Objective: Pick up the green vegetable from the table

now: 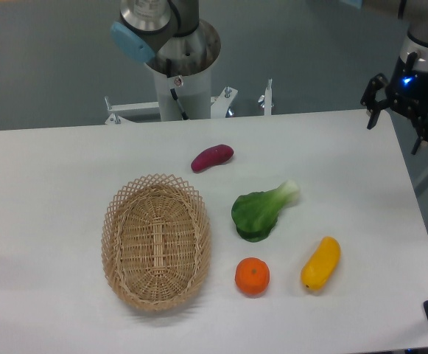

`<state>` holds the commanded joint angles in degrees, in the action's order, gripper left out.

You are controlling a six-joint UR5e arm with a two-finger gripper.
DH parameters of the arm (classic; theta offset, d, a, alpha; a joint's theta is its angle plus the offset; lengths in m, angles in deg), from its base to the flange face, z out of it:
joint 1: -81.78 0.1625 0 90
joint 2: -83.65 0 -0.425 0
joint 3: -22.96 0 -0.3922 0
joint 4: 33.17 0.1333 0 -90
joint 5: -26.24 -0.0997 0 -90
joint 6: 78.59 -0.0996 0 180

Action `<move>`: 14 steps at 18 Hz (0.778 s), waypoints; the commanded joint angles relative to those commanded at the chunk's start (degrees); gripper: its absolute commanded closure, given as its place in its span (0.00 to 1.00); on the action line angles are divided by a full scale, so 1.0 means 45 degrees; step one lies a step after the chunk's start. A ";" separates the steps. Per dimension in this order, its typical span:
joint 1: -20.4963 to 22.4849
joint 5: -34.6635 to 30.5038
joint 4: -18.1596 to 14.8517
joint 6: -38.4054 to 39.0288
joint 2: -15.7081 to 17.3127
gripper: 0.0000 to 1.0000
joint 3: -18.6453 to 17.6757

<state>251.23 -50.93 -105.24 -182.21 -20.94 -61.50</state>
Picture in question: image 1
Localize woven wicker basket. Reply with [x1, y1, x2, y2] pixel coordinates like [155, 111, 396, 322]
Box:
[102, 174, 211, 312]

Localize black cable on pedestal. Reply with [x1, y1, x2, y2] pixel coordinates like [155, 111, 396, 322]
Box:
[165, 58, 190, 121]

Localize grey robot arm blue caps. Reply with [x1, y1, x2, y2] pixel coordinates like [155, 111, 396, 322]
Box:
[110, 1, 428, 143]

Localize orange tangerine toy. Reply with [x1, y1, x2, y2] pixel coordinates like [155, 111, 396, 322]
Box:
[234, 257, 270, 296]

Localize white base frame with bolts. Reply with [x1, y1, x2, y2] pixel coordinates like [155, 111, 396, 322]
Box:
[104, 78, 275, 125]

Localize yellow mango toy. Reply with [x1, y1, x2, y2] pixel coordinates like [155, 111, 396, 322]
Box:
[301, 236, 341, 291]

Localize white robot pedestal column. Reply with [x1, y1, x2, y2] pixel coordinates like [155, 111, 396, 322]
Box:
[146, 66, 211, 122]

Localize purple sweet potato toy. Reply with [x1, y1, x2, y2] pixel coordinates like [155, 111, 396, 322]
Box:
[191, 144, 234, 173]

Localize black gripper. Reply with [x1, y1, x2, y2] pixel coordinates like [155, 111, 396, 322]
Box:
[360, 52, 428, 155]

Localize green bok choy toy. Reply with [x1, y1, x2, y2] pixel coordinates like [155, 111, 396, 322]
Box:
[231, 180, 301, 243]

